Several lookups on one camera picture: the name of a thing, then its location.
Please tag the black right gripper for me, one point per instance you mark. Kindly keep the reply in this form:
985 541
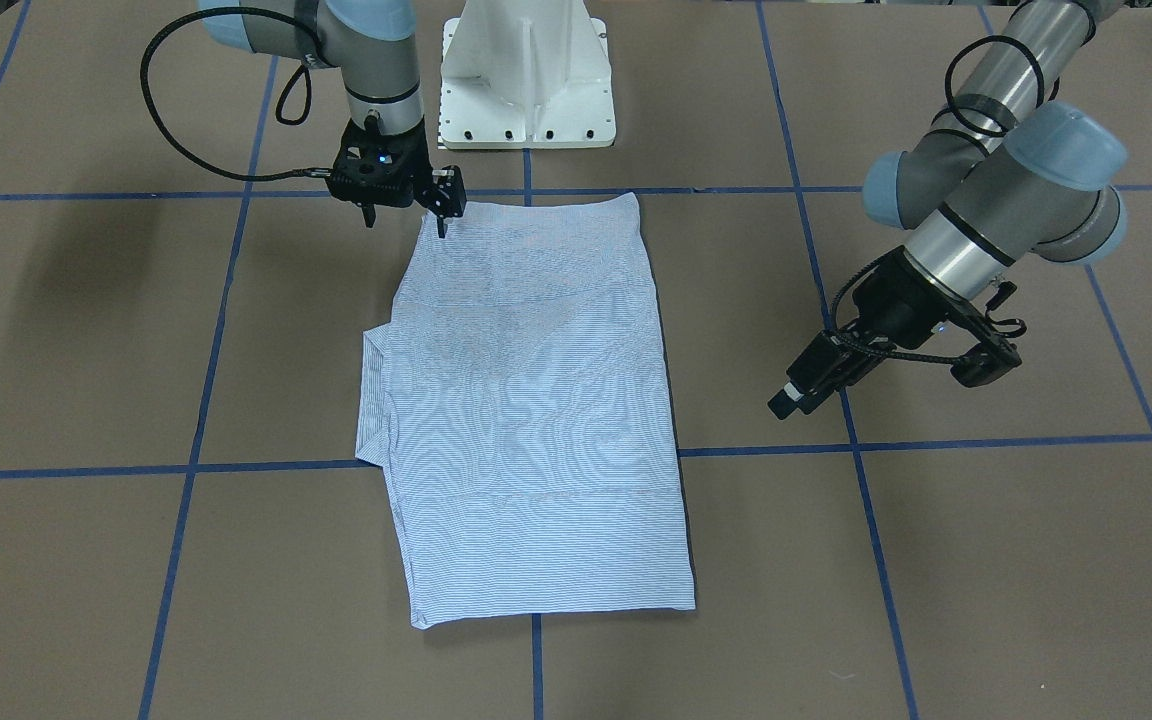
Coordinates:
448 193

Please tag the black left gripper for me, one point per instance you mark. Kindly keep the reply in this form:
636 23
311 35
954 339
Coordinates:
893 298

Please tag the light blue striped shirt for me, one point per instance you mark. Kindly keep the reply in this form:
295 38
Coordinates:
517 404

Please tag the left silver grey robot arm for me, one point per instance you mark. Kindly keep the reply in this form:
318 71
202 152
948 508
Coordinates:
1006 170

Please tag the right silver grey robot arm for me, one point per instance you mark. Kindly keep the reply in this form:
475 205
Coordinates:
371 43

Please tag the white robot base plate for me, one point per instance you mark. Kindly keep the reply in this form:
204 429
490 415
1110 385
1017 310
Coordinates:
526 75

